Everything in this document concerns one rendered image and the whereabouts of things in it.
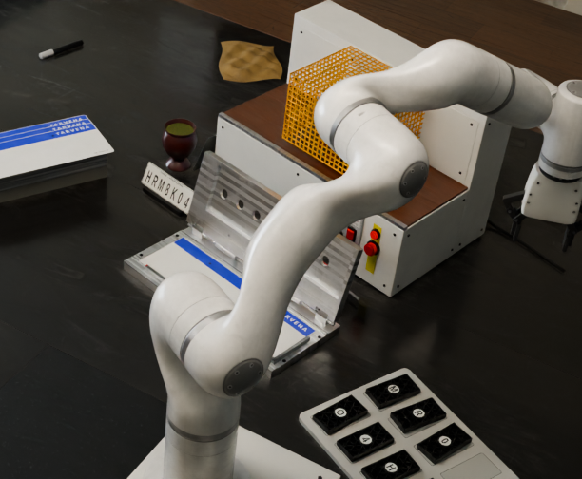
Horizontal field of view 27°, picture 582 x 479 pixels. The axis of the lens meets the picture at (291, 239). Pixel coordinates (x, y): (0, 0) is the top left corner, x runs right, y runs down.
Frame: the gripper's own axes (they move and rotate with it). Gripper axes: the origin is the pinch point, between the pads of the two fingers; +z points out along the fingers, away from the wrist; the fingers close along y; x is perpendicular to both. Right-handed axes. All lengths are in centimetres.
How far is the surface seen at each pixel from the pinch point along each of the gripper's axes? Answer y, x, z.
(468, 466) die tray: 4.4, 25.8, 35.6
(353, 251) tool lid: 33.9, -5.1, 15.5
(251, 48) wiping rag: 77, -111, 32
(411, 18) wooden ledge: 36, -149, 32
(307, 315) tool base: 41, -5, 34
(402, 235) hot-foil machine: 25.0, -16.8, 17.5
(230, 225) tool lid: 62, -20, 26
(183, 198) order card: 76, -33, 31
